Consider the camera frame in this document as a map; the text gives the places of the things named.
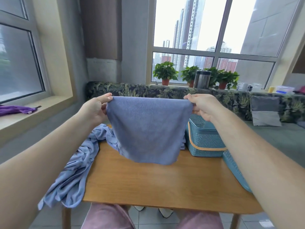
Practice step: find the yellow cup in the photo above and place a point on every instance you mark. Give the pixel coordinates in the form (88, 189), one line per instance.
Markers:
(272, 89)

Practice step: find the person's left forearm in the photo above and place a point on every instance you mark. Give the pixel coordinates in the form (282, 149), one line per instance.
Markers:
(40, 164)

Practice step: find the stainless steel canister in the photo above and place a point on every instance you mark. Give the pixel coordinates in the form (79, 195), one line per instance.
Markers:
(202, 79)

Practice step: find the person's right hand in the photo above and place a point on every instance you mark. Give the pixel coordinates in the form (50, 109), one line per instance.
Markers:
(207, 106)

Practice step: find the person's left hand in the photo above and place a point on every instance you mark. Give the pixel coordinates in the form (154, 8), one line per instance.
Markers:
(91, 110)

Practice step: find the pink trousers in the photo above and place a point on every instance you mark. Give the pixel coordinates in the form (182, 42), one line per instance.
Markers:
(104, 218)

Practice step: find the large window frame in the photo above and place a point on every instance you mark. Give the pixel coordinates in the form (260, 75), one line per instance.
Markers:
(221, 51)

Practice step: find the leaf pattern sofa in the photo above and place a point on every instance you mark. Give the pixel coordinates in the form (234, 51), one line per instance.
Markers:
(243, 101)

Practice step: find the white shoe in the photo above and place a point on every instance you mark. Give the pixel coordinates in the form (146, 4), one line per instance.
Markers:
(166, 212)
(139, 208)

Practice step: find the clear plastic box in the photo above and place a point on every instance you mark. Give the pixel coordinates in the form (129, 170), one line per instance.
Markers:
(284, 89)

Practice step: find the person's right forearm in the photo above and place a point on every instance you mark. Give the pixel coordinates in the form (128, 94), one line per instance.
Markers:
(257, 162)

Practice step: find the light blue crumpled garment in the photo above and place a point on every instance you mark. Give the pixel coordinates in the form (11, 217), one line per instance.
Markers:
(73, 169)

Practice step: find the white cup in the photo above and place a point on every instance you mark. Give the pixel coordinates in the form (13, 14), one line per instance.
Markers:
(243, 87)

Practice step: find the small window frame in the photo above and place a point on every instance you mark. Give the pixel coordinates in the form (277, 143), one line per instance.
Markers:
(35, 57)

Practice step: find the person's left thumb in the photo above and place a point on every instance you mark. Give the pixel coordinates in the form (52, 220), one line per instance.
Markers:
(104, 97)

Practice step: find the grey two-tone cushion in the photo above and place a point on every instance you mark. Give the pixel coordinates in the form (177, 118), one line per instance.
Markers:
(265, 112)

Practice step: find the dark red cloth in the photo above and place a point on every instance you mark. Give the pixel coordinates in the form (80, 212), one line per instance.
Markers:
(300, 89)

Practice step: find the teal woven plastic basket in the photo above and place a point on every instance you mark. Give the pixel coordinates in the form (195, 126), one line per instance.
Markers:
(234, 169)

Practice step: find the person's right thumb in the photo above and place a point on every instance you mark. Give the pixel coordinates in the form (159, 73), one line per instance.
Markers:
(191, 97)

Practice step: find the purple cloth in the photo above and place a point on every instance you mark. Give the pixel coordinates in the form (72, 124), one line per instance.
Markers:
(12, 110)

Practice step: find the blue towel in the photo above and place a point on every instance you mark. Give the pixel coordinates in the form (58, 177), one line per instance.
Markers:
(147, 128)

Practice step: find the potted green plant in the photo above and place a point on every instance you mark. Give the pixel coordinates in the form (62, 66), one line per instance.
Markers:
(225, 77)
(190, 74)
(165, 71)

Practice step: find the brown roller blind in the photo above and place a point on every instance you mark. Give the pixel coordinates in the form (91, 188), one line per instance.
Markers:
(101, 28)

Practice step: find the wooden table leg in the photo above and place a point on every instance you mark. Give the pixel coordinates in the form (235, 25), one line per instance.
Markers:
(66, 218)
(235, 221)

